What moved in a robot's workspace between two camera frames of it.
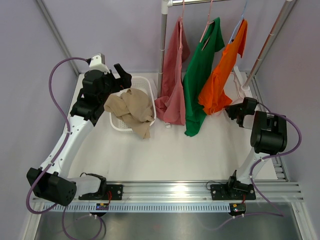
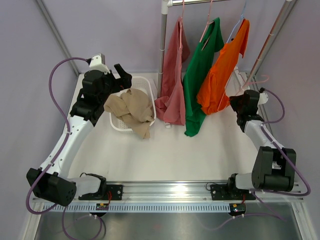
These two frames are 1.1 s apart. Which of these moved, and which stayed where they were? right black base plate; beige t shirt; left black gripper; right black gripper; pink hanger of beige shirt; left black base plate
Moved: pink hanger of beige shirt; right black gripper
Stayed: right black base plate; left black gripper; beige t shirt; left black base plate
